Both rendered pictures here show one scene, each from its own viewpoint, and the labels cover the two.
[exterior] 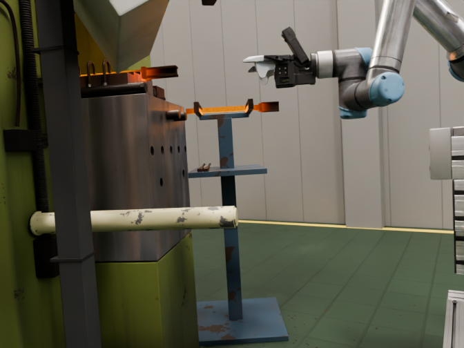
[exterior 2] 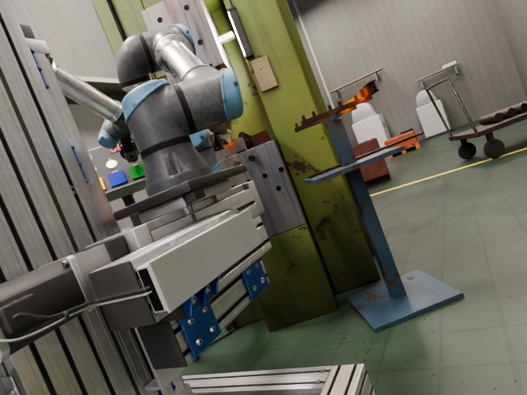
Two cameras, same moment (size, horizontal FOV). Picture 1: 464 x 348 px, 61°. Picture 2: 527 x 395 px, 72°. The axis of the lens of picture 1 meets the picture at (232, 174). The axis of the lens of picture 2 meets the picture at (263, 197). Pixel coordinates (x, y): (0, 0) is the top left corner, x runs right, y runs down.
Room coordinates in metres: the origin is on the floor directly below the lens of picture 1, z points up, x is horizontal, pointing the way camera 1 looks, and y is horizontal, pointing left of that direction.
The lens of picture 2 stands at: (1.22, -1.63, 0.78)
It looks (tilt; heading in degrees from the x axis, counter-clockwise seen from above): 4 degrees down; 89
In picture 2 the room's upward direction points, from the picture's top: 21 degrees counter-clockwise
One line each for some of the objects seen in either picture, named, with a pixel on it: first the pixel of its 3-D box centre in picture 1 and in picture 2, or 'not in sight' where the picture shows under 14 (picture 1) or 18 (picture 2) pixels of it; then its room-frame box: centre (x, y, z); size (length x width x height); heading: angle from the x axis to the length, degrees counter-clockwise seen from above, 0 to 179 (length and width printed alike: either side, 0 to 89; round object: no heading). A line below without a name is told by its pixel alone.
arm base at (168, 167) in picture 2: not in sight; (173, 166); (1.07, -0.80, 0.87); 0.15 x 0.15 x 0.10
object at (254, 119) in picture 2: not in sight; (225, 89); (1.29, 0.77, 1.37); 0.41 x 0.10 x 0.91; 172
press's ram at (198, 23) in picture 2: not in sight; (201, 46); (1.24, 0.45, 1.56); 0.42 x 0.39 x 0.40; 82
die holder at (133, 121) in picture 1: (88, 177); (259, 190); (1.26, 0.46, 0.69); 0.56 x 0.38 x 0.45; 82
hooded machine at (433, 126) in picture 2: not in sight; (431, 112); (6.57, 8.27, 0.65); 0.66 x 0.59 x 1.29; 150
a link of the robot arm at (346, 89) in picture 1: (355, 98); (203, 166); (1.09, -0.35, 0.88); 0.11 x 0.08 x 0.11; 13
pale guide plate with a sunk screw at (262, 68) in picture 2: not in sight; (263, 74); (1.50, 0.33, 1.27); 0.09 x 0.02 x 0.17; 172
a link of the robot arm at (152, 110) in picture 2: not in sight; (156, 116); (1.08, -0.80, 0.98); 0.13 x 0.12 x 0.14; 13
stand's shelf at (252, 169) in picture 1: (227, 170); (350, 166); (1.67, 0.02, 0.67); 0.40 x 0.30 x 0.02; 1
